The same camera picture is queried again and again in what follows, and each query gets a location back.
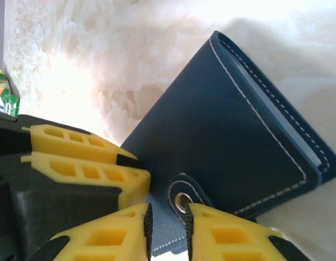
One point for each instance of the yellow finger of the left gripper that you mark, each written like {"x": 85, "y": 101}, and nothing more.
{"x": 75, "y": 144}
{"x": 102, "y": 176}

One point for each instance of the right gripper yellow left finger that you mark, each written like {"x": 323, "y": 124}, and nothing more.
{"x": 108, "y": 239}

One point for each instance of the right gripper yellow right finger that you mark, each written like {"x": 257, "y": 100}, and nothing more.
{"x": 233, "y": 242}

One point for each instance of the navy leather card holder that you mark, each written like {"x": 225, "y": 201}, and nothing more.
{"x": 225, "y": 122}

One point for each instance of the green Fox's candy bag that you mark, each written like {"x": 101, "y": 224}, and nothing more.
{"x": 5, "y": 98}

